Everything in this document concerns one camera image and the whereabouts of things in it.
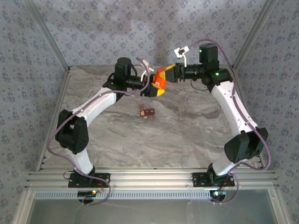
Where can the small circuit board with LED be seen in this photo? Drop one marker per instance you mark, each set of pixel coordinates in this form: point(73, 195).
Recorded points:
point(218, 193)
point(87, 193)

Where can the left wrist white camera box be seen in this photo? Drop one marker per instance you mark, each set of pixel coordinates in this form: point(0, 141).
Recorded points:
point(145, 62)

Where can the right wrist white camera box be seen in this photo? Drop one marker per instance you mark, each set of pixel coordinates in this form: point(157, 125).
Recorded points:
point(181, 51)

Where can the orange pill bottle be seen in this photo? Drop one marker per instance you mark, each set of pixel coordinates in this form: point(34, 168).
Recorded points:
point(160, 81)

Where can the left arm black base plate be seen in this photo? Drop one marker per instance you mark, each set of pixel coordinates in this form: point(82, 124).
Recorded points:
point(74, 183)

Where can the aluminium mounting rail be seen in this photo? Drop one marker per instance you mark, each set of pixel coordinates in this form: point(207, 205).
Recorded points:
point(149, 178)

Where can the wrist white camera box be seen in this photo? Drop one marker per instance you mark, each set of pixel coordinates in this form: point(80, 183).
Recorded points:
point(181, 51)
point(145, 62)

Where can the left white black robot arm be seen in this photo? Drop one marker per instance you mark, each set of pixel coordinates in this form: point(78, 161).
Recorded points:
point(98, 105)

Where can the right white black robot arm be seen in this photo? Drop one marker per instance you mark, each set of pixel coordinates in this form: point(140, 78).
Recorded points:
point(231, 109)

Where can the grey metal panel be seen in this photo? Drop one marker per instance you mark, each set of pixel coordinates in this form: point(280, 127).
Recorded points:
point(149, 212)

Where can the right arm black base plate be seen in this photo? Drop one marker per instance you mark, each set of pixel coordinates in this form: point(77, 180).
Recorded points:
point(198, 179)

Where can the aluminium table edge rail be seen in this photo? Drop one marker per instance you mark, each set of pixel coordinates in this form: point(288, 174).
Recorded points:
point(61, 93)
point(240, 93)

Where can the aluminium frame post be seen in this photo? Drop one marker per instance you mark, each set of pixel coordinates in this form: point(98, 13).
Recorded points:
point(48, 32)
point(253, 32)

